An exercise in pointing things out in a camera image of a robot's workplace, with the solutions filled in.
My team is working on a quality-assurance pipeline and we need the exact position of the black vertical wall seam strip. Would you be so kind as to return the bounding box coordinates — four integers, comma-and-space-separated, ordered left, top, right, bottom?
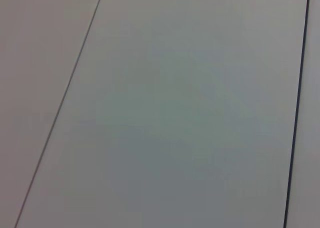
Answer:
283, 0, 312, 228

